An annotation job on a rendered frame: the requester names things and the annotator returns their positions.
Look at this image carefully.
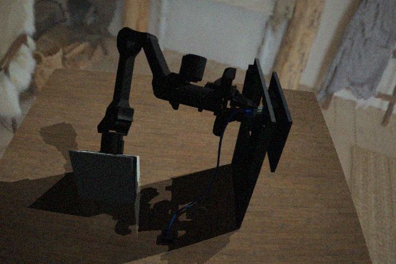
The blue ethernet cable plug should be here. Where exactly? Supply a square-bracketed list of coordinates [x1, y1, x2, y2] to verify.
[167, 106, 262, 236]

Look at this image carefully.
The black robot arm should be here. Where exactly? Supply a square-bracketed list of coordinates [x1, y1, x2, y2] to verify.
[97, 27, 207, 155]

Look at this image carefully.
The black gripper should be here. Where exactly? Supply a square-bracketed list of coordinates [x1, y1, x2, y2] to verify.
[195, 67, 258, 137]

